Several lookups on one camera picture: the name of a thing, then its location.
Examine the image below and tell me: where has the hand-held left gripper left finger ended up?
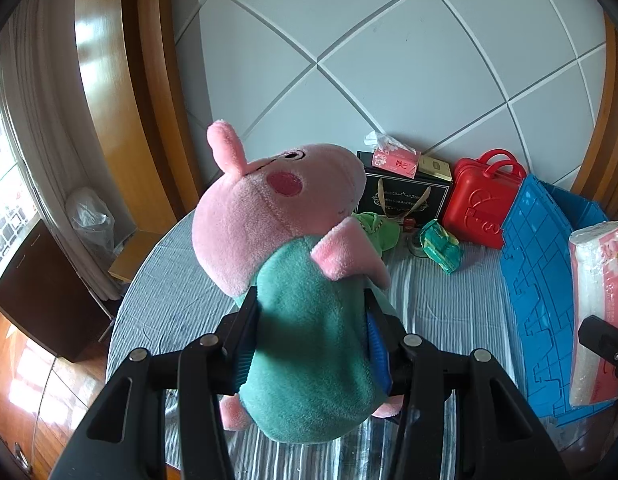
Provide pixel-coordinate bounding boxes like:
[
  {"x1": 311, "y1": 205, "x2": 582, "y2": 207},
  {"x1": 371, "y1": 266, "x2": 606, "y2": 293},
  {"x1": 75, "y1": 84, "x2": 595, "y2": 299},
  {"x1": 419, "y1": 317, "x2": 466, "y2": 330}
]
[{"x1": 52, "y1": 287, "x2": 262, "y2": 480}]

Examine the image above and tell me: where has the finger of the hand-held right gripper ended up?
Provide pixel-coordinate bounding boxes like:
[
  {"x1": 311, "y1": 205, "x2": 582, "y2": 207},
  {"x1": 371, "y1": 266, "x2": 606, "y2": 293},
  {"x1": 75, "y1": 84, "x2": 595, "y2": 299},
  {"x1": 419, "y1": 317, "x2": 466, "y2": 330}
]
[{"x1": 578, "y1": 315, "x2": 618, "y2": 386}]

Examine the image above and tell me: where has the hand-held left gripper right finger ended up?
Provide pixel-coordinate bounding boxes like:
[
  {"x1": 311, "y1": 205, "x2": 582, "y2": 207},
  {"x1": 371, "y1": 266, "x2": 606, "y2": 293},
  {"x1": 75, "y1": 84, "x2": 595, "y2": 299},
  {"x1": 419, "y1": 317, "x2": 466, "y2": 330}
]
[{"x1": 364, "y1": 290, "x2": 572, "y2": 480}]

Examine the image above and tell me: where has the white pink tissue pack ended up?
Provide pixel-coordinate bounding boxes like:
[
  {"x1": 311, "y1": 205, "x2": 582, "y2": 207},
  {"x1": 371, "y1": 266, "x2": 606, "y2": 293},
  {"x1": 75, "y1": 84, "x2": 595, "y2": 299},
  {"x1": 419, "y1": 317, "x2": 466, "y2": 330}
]
[{"x1": 568, "y1": 220, "x2": 618, "y2": 407}]

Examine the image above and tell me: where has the blue plastic crate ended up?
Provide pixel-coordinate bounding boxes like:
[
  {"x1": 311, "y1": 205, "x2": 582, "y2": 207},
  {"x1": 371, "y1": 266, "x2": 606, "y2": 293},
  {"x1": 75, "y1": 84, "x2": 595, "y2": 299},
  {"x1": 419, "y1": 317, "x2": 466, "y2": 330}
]
[{"x1": 500, "y1": 174, "x2": 618, "y2": 426}]

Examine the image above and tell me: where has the green dinosaur plush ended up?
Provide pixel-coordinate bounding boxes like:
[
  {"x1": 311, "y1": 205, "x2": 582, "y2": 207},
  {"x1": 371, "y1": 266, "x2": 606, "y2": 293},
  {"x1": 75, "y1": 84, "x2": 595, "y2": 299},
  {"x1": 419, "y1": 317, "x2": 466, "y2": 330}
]
[{"x1": 351, "y1": 211, "x2": 401, "y2": 261}]

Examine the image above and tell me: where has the pink pig plush teal body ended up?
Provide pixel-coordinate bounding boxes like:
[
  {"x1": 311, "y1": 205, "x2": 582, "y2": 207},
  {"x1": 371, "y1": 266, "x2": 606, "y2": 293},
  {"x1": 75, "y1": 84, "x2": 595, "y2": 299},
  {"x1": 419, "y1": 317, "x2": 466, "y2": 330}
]
[{"x1": 193, "y1": 119, "x2": 405, "y2": 443}]

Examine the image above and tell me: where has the striped grey tablecloth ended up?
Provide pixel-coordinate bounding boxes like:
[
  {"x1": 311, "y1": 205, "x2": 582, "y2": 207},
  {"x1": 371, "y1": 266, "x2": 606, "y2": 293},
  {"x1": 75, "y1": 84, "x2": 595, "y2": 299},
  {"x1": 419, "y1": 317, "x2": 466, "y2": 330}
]
[{"x1": 105, "y1": 207, "x2": 618, "y2": 480}]

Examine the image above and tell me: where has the small glass jar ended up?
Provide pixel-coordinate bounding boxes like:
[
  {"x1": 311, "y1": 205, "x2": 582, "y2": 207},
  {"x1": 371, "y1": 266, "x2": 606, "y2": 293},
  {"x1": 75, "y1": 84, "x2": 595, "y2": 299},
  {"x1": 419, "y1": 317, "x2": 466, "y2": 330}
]
[{"x1": 406, "y1": 225, "x2": 430, "y2": 259}]

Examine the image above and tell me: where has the green wipes packet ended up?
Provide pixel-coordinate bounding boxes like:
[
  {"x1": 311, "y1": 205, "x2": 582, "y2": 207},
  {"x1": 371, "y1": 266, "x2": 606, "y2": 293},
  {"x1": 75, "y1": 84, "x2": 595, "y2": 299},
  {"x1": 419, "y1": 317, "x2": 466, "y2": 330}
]
[{"x1": 419, "y1": 219, "x2": 463, "y2": 276}]

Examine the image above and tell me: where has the wooden stool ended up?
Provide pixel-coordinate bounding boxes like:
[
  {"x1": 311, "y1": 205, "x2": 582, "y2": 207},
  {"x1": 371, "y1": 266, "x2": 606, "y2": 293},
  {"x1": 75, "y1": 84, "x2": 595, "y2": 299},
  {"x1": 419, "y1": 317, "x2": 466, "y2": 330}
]
[{"x1": 108, "y1": 230, "x2": 162, "y2": 283}]

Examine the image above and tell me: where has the black gift box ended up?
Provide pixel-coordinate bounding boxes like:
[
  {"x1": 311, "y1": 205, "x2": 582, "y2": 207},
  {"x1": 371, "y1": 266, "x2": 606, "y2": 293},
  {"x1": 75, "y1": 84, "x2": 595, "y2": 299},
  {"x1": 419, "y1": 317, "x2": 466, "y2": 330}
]
[{"x1": 353, "y1": 151, "x2": 452, "y2": 233}]

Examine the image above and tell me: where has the red toy suitcase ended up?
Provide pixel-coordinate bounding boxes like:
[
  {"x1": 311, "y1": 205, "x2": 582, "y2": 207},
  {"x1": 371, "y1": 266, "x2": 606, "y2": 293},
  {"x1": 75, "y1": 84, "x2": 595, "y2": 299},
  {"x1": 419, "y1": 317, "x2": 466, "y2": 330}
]
[{"x1": 441, "y1": 148, "x2": 527, "y2": 251}]

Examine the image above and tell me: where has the pink tissue packet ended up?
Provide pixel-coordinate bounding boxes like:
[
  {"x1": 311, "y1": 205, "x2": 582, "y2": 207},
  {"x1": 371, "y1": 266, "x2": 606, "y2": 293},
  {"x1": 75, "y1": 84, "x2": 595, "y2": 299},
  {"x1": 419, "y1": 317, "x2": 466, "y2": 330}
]
[{"x1": 363, "y1": 131, "x2": 422, "y2": 180}]

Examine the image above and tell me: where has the small gold box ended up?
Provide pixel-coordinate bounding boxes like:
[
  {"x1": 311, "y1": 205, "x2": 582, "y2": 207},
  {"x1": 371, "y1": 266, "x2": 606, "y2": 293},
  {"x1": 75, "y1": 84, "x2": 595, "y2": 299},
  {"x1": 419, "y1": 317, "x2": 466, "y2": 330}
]
[{"x1": 418, "y1": 155, "x2": 455, "y2": 182}]

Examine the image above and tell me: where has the clear plastic bag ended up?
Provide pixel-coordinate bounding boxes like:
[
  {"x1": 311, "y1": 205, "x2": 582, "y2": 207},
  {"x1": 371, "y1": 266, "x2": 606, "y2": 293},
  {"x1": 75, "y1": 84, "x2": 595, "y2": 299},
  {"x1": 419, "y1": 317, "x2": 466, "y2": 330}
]
[{"x1": 65, "y1": 186, "x2": 116, "y2": 253}]

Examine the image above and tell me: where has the dark wooden cabinet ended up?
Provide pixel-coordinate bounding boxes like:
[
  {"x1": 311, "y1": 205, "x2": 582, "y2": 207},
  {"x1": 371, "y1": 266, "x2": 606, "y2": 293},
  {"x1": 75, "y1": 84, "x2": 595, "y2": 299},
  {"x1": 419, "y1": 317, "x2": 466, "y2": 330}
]
[{"x1": 0, "y1": 220, "x2": 112, "y2": 363}]

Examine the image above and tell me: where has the white curtain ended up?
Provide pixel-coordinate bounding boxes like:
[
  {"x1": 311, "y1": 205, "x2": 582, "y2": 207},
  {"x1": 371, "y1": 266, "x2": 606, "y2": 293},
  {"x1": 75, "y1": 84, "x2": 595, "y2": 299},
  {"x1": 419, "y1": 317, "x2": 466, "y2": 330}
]
[{"x1": 0, "y1": 0, "x2": 125, "y2": 306}]

